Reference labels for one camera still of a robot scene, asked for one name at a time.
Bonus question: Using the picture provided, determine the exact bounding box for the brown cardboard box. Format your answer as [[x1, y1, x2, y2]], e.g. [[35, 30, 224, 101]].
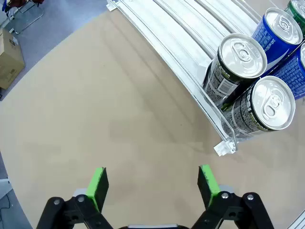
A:
[[0, 28, 26, 90]]

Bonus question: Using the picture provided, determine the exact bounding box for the clear white can dispenser rack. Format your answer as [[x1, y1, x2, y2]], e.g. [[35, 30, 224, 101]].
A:
[[106, 0, 305, 157]]

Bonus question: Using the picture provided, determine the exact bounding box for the green beverage can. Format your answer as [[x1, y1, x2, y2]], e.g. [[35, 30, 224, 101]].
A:
[[284, 0, 305, 26]]

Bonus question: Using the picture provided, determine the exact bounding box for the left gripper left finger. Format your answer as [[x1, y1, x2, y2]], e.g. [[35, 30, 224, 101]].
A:
[[35, 167, 112, 229]]

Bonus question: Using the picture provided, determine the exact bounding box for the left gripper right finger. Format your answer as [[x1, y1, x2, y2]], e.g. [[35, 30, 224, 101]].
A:
[[190, 164, 275, 229]]

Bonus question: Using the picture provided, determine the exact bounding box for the blue Pocari Sweat can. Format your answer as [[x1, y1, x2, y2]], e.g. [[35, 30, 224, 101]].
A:
[[251, 7, 304, 77], [271, 42, 305, 100]]

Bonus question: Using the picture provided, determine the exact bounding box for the black Pepsi can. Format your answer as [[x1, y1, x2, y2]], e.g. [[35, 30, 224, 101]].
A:
[[220, 75, 296, 140], [202, 33, 268, 105]]

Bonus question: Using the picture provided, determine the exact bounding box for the aluminium slotted mounting platform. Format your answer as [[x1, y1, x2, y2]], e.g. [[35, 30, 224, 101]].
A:
[[285, 206, 305, 229]]

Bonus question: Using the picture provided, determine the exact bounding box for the metal frame chair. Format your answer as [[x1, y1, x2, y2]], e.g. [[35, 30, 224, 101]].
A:
[[0, 0, 45, 34]]

